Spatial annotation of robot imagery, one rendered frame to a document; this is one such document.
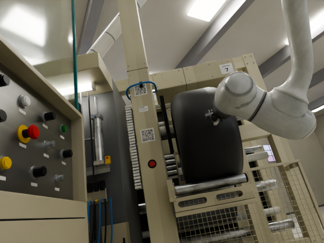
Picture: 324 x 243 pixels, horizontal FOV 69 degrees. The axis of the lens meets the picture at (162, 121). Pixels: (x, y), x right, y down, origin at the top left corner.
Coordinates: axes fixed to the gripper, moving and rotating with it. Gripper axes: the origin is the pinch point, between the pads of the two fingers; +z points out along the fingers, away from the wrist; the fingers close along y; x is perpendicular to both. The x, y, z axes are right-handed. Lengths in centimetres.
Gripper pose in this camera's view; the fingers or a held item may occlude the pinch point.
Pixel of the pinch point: (215, 120)
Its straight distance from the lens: 105.9
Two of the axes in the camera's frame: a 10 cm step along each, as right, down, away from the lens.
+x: 1.8, 9.5, -2.5
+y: -9.8, 1.9, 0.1
